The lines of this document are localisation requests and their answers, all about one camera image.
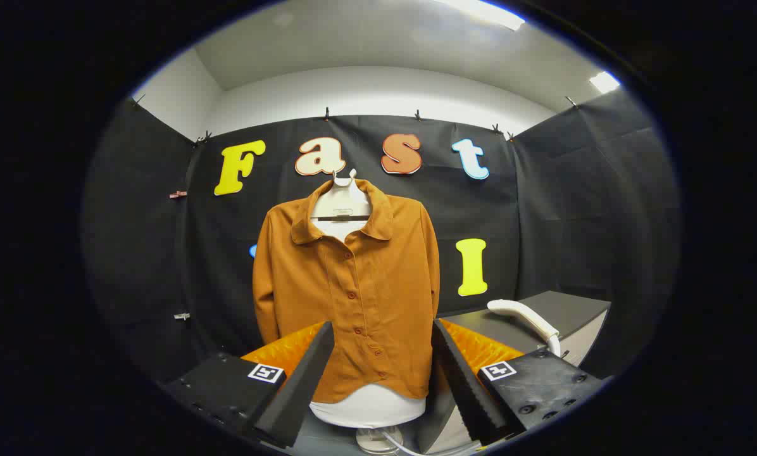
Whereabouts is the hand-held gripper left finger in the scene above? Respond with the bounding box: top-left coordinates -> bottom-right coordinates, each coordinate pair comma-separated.
160,320 -> 336,450

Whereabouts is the white mannequin torso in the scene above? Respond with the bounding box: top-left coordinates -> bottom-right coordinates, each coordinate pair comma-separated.
309,219 -> 427,429

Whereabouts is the orange button shirt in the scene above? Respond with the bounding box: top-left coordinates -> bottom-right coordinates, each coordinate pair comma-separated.
252,178 -> 441,404

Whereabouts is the white garment steamer head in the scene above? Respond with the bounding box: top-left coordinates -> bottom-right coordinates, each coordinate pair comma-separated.
487,299 -> 563,357

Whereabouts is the black backdrop cloth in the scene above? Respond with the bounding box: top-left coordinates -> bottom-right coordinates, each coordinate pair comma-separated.
84,89 -> 680,406

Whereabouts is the long ceiling light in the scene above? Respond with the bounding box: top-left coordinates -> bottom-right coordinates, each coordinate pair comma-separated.
442,0 -> 526,31

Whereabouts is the small ceiling light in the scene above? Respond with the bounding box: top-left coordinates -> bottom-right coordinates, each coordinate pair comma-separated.
589,71 -> 621,94

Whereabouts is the white plastic hanger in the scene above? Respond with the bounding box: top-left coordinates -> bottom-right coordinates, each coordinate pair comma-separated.
312,168 -> 372,222

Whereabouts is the mannequin stand base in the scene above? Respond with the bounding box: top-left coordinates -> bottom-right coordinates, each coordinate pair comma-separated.
355,427 -> 404,454

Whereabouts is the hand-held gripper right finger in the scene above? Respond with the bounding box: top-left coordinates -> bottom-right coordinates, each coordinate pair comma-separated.
430,319 -> 607,447

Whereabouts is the grey cabinet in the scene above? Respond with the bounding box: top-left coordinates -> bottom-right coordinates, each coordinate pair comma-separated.
416,291 -> 611,454

